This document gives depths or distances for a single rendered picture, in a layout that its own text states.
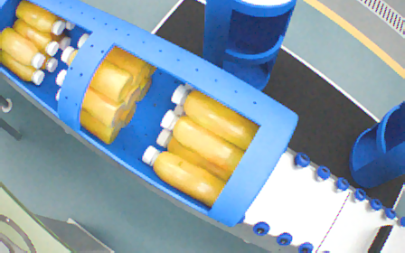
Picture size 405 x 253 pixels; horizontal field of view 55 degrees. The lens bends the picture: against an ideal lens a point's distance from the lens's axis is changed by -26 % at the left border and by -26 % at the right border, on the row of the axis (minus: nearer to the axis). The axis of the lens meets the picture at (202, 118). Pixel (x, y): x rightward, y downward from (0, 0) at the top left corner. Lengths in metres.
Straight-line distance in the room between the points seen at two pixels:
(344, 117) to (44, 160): 1.46
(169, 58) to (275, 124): 0.24
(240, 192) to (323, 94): 1.29
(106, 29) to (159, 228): 1.27
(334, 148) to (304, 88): 0.31
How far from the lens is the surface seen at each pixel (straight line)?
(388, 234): 1.19
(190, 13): 2.24
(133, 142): 1.20
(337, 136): 2.14
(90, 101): 1.08
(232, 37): 2.15
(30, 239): 1.16
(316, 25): 2.48
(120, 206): 2.17
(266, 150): 0.93
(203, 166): 1.13
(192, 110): 1.04
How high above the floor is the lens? 2.14
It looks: 75 degrees down
